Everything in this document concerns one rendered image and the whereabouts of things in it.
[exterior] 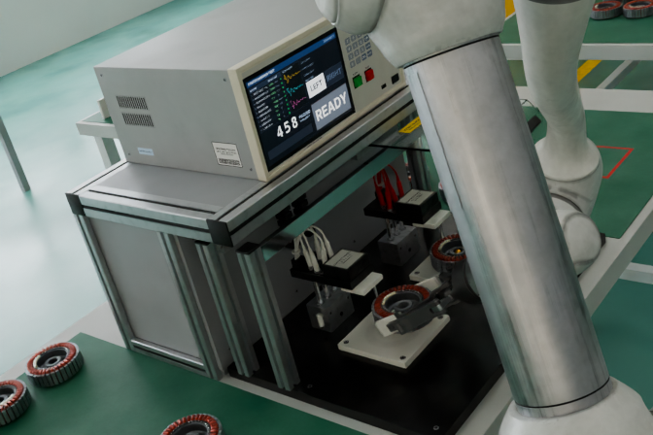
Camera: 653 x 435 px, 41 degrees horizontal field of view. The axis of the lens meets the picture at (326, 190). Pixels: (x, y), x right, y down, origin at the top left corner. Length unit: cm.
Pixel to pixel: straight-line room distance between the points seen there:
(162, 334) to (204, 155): 39
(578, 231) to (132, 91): 84
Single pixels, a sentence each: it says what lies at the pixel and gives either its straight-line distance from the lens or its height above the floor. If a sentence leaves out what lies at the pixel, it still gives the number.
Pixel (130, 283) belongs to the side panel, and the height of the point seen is 92.
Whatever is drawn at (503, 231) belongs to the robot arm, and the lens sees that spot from 86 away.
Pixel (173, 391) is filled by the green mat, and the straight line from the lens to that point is 169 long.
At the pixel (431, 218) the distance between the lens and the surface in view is 173.
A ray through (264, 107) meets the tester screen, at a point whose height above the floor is 124.
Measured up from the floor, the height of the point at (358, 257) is 92.
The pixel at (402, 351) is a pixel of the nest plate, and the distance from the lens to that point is 155.
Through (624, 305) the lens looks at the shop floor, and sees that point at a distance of 296.
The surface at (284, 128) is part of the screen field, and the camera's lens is 150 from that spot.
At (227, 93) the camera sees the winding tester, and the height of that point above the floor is 128.
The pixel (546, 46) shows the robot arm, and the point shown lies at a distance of 103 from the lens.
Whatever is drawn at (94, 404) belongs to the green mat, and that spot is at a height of 75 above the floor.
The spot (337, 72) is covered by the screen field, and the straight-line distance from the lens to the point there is 160.
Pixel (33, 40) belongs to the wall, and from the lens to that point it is 855.
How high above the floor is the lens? 169
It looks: 25 degrees down
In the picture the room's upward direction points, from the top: 14 degrees counter-clockwise
